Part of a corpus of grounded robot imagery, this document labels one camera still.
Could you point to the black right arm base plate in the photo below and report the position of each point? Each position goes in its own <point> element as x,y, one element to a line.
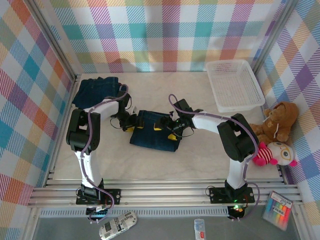
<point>217,195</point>

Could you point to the white pink plush doll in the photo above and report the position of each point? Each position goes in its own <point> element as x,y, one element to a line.
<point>282,153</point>

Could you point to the aluminium side rail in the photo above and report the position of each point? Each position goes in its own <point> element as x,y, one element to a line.
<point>57,150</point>

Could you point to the aluminium frame post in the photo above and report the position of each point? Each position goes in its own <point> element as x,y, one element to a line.
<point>55,37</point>
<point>273,35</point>

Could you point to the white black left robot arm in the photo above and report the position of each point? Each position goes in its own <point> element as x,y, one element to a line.
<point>91,170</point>

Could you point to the colourful marker pack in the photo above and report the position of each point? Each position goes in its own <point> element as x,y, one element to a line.
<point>277,210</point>

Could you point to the newspaper print pouch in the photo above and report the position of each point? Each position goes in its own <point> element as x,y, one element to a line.
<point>117,223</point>

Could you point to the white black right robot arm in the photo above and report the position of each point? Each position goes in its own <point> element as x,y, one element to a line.
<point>236,172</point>

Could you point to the white plastic mesh basket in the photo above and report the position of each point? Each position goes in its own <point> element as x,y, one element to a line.
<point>235,85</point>

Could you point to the small white red packet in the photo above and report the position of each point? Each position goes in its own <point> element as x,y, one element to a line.
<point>200,228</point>

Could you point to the aluminium frame rail bed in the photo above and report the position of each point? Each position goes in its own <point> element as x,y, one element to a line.
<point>162,192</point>

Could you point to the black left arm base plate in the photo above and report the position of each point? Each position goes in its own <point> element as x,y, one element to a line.
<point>113,193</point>

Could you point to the brown teddy bear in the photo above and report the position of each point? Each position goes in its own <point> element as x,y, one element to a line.
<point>282,120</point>

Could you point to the dark blue denim skirt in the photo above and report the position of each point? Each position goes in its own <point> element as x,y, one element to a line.
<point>150,140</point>
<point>95,90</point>

